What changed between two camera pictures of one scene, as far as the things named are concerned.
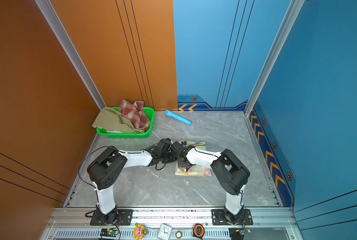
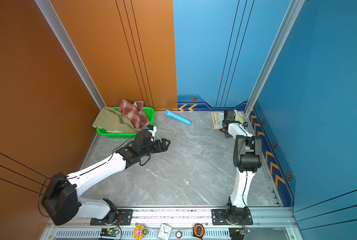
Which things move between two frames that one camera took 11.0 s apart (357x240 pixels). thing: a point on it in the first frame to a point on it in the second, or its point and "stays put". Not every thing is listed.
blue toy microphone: x=169 y=113 stays put
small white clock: x=165 y=231 stays put
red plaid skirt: x=134 y=112 stays put
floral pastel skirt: x=196 y=170 to x=218 y=117
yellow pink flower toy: x=139 y=231 stays put
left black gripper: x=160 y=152 to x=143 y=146
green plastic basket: x=149 y=111 stays put
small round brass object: x=179 y=234 stays put
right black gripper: x=178 y=159 to x=224 y=122
